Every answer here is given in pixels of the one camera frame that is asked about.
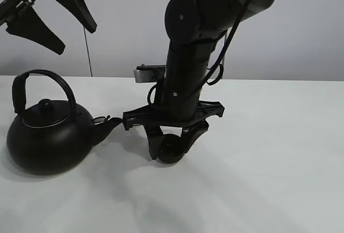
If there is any black teapot with handle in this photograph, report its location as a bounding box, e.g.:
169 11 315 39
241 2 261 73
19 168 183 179
6 69 123 176

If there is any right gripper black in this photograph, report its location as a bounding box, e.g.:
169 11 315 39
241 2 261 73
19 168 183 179
123 78 224 160

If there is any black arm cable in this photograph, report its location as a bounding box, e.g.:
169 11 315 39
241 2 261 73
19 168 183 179
147 0 272 105

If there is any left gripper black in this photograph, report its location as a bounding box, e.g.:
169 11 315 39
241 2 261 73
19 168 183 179
1 0 97 55

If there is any small black teacup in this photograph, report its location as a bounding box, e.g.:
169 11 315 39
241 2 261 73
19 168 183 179
157 134 185 164

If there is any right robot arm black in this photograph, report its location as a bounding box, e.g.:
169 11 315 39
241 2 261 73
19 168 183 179
123 0 274 164

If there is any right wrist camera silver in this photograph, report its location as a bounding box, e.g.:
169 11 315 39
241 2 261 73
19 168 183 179
134 64 166 83

